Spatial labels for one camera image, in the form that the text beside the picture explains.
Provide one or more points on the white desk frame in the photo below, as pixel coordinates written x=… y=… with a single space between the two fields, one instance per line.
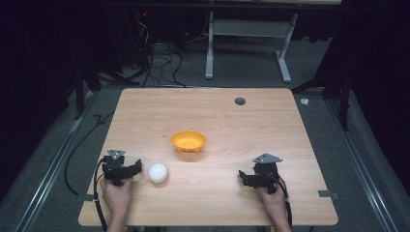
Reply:
x=248 y=28

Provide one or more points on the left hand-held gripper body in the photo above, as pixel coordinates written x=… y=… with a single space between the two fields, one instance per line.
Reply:
x=113 y=166

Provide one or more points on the person's left hand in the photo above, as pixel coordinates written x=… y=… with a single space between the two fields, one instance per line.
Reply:
x=116 y=196

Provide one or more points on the crumpled white paper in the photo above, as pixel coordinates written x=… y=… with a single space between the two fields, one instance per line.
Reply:
x=304 y=101

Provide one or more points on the metal floor rail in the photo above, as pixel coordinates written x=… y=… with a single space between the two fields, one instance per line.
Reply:
x=361 y=167
x=51 y=170

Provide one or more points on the orange bowl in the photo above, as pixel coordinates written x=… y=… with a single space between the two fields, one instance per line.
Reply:
x=188 y=141

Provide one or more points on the dark computer tower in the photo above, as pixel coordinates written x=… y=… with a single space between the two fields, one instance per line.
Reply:
x=141 y=35

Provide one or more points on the grey tape piece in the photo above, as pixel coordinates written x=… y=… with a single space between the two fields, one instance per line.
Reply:
x=87 y=197
x=328 y=194

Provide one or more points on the black metal stand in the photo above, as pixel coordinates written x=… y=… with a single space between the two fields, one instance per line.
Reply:
x=79 y=93
x=345 y=100

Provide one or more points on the person's right hand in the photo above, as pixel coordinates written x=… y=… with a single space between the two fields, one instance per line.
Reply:
x=274 y=206

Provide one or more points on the white ball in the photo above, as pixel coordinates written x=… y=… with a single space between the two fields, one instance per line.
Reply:
x=158 y=173

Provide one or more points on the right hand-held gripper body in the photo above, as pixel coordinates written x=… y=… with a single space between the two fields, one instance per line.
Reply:
x=266 y=175

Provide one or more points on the grey table grommet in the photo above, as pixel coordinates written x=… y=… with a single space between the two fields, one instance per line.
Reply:
x=240 y=101

